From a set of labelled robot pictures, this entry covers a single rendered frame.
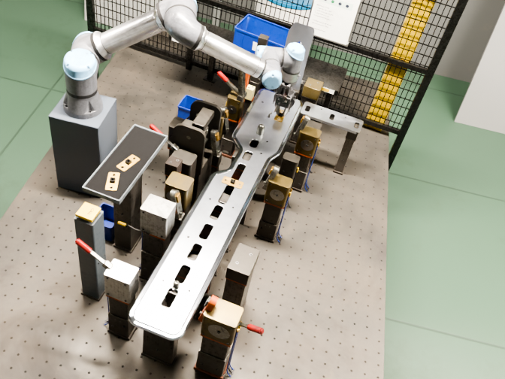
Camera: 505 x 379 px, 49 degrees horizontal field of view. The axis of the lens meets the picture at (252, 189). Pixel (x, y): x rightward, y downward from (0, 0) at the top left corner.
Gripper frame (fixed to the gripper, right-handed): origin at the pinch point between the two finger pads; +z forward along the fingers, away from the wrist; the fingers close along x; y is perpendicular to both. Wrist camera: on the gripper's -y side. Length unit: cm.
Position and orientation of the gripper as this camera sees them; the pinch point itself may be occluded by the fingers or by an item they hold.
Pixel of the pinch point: (281, 112)
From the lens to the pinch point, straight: 249.4
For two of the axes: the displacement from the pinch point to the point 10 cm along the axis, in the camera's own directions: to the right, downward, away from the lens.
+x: 9.3, 3.4, -1.2
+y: -3.3, 6.6, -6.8
